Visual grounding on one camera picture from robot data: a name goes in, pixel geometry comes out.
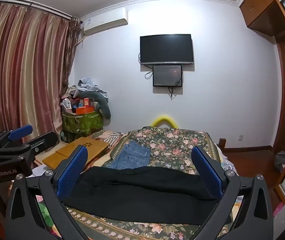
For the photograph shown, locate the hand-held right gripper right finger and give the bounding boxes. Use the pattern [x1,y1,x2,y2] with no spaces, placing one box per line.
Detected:
[190,145,274,240]

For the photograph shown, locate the white air conditioner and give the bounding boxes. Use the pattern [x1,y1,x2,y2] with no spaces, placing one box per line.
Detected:
[81,7,128,36]

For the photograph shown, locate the gray plush toy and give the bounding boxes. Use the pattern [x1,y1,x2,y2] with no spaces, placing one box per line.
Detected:
[79,90,111,119]

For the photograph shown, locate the black cable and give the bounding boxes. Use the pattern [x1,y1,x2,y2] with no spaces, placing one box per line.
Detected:
[144,64,154,79]
[168,79,183,98]

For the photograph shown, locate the striped cloth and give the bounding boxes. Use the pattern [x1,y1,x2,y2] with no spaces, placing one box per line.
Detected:
[94,131,123,151]

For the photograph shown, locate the black television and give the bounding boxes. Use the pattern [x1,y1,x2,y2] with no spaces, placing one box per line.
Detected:
[140,34,195,65]

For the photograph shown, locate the curtain rod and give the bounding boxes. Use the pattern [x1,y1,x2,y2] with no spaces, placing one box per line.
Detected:
[0,0,83,22]

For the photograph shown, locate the blue jeans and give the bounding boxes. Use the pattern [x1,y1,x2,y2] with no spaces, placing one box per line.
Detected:
[106,141,151,170]

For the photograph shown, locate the colourful bedsheet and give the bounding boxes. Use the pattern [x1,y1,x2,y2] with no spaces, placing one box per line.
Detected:
[34,192,244,235]

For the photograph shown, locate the orange box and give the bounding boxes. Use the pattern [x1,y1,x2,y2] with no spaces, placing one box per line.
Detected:
[75,106,95,115]

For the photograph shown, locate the beige cloth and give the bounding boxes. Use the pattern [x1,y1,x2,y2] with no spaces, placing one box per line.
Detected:
[92,154,113,167]

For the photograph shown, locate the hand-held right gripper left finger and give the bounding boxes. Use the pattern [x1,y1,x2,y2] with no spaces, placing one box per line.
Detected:
[5,145,93,240]

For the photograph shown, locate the gray cloth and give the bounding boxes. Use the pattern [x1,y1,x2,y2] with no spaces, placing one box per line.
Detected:
[275,151,285,173]

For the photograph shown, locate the wooden overhead cabinet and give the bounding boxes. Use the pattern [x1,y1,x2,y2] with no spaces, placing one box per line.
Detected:
[240,0,285,37]

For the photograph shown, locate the yellow foam tube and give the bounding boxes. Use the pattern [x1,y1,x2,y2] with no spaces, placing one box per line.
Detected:
[151,115,180,130]

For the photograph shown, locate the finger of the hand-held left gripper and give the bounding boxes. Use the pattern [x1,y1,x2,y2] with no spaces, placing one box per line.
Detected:
[0,124,33,148]
[22,131,58,165]

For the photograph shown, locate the white cloth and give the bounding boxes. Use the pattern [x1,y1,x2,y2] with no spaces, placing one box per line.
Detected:
[26,164,54,179]

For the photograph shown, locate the black pants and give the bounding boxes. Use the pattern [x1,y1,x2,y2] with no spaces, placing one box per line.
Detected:
[64,166,233,225]

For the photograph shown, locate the floral blanket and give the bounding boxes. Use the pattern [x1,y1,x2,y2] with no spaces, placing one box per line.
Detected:
[36,127,233,240]

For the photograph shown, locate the striped curtain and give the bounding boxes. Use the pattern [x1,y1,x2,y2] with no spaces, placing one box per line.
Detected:
[0,1,81,143]

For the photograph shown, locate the small wall screen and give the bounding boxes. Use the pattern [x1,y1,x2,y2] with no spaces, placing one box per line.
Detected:
[153,65,183,87]

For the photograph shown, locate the pile of clothes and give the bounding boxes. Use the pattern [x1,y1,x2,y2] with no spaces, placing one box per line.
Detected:
[69,77,109,99]

